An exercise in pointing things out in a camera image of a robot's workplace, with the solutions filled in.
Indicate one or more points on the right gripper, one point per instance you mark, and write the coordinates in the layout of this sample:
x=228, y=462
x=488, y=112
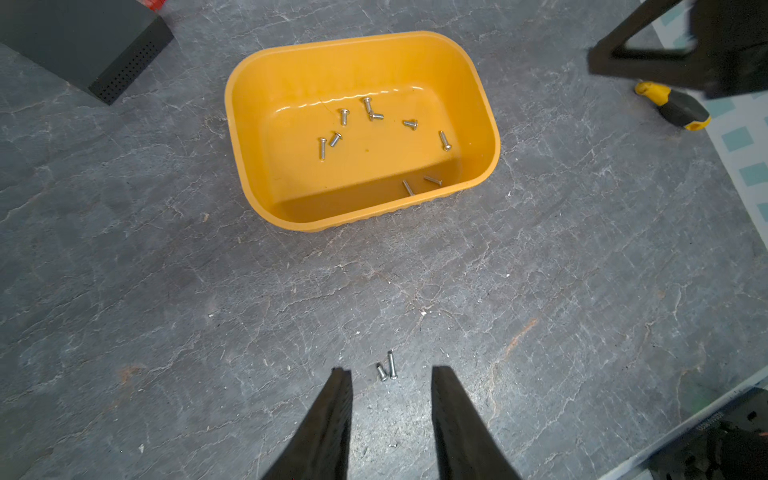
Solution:
x=728, y=56

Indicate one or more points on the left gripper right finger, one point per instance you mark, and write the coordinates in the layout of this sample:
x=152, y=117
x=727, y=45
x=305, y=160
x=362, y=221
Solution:
x=465, y=448

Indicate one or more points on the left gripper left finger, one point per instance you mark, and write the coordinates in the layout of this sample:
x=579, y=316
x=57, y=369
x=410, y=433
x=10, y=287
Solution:
x=319, y=449

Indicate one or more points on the yellow plastic storage box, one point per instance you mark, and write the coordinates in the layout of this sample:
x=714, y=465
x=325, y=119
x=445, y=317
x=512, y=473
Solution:
x=280, y=101

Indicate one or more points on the black flat box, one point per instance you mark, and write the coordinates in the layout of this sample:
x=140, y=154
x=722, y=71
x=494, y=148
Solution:
x=100, y=47

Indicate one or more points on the yellow black screwdriver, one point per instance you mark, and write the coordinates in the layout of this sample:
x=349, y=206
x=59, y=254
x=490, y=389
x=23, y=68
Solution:
x=677, y=108

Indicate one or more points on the aluminium front rail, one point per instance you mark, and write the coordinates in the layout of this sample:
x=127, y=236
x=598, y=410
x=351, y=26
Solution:
x=636, y=467

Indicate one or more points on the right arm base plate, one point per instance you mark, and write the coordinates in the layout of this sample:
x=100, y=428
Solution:
x=731, y=444

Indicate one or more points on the red handled pliers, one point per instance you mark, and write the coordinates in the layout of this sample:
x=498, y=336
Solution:
x=154, y=5

